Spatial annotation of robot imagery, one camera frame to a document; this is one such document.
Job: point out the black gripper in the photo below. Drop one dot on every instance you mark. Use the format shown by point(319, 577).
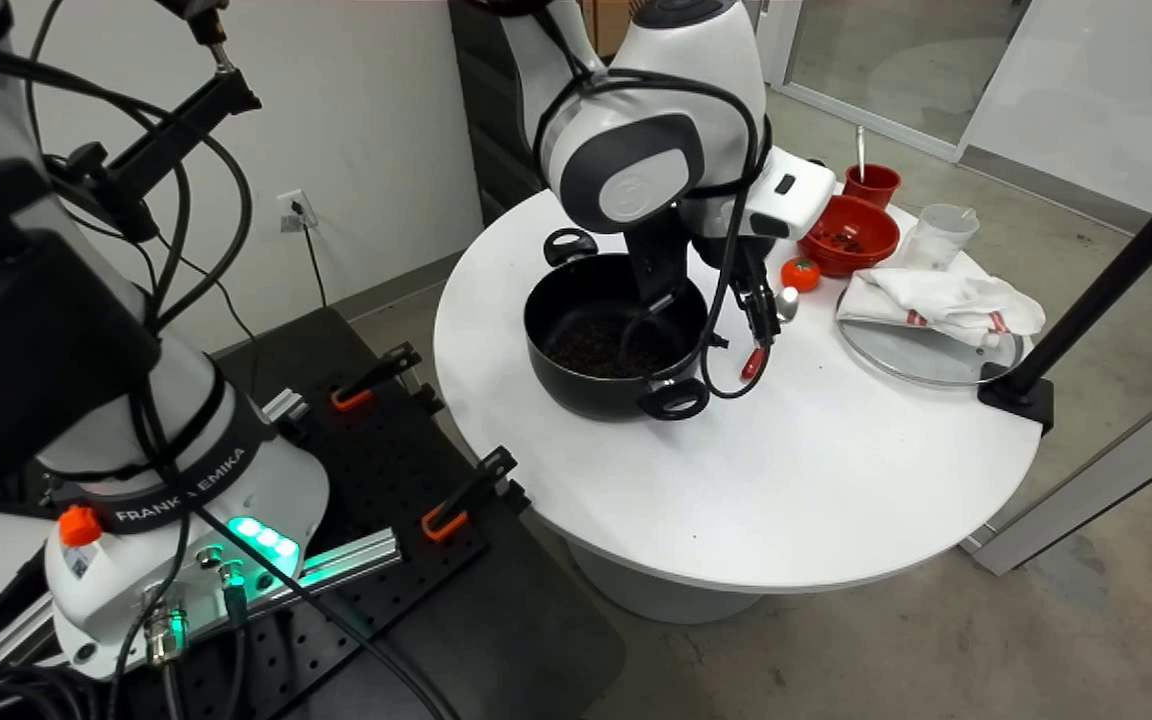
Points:
point(657, 263)

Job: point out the dark beans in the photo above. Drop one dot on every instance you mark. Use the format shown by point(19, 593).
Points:
point(582, 340)

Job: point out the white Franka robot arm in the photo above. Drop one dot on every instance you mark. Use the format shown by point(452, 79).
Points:
point(681, 64)

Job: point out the red plastic bowl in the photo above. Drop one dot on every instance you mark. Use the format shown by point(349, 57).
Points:
point(874, 254)

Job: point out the black orange toggle clamp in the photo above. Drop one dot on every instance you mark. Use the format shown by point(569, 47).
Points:
point(470, 488)
point(379, 373)

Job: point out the red mug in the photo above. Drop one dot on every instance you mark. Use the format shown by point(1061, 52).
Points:
point(879, 184)

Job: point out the thin white stirrer stick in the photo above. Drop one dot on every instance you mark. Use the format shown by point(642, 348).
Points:
point(862, 144)

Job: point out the clear glass plate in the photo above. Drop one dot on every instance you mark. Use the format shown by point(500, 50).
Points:
point(921, 366)

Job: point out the white cloth towel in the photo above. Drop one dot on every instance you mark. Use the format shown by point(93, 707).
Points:
point(939, 301)

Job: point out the black perforated breadboard table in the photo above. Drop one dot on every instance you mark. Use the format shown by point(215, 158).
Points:
point(391, 440)

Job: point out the clear plastic cup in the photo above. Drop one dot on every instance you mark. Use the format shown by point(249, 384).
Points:
point(942, 234)

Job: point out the black stand pole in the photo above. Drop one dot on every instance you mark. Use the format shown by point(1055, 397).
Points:
point(1111, 283)

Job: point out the orange knob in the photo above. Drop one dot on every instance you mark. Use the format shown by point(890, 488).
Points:
point(78, 524)

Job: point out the white table pedestal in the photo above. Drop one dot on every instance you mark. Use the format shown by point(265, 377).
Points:
point(657, 600)

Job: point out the white wall outlet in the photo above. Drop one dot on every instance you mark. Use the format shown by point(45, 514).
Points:
point(295, 210)

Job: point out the aluminium extrusion rail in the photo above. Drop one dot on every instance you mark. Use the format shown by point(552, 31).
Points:
point(349, 552)

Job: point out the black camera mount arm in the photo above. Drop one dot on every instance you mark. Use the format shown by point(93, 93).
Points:
point(210, 102)

